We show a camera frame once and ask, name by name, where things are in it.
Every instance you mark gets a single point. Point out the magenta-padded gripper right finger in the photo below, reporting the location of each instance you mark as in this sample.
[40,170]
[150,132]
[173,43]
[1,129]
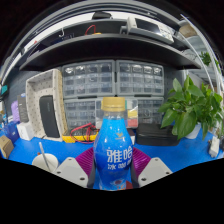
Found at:
[154,170]

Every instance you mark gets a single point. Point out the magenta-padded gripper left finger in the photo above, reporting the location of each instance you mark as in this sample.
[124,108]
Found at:
[70,171]

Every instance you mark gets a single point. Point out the blue drink bottle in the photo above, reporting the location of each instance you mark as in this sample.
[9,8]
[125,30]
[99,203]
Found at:
[113,150]

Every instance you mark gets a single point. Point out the white spoon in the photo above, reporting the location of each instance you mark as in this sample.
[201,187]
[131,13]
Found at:
[44,155]

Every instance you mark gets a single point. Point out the yellow multimeter with red leads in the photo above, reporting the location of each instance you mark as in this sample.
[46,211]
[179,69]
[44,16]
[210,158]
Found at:
[76,137]

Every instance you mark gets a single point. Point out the flat black case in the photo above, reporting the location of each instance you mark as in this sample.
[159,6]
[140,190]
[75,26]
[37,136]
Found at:
[153,135]

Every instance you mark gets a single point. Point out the black box with white label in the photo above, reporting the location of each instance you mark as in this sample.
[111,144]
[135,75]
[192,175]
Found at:
[131,133]

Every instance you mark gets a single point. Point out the grey small-parts drawer cabinet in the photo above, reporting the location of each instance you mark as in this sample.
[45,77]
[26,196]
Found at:
[88,79]
[140,78]
[150,110]
[80,113]

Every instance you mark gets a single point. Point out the white power adapter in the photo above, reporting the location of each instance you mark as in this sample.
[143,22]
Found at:
[214,146]

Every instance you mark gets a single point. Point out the green potted plant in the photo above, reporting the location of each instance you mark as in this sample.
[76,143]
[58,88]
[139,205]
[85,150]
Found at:
[186,110]

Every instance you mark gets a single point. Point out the flat black product box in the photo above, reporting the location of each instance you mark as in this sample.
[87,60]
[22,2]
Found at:
[23,108]

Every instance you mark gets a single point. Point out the white perforated tray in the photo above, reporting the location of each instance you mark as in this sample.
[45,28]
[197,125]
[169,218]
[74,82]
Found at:
[33,90]

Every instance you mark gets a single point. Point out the white metal shelf rack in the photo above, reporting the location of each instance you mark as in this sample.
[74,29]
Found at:
[206,50]

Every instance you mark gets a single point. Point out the dark wall shelf unit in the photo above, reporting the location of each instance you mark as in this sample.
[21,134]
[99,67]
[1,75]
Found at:
[106,48]

